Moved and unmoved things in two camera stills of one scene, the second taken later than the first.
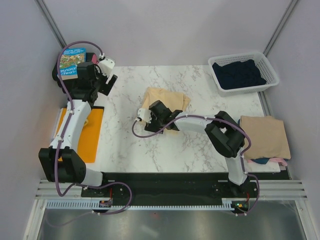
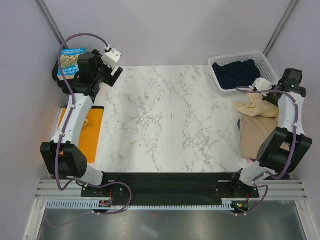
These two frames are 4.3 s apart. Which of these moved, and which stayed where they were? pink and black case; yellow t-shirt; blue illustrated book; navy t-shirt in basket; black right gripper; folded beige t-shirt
Moved: yellow t-shirt; black right gripper
Stayed: pink and black case; folded beige t-shirt; blue illustrated book; navy t-shirt in basket
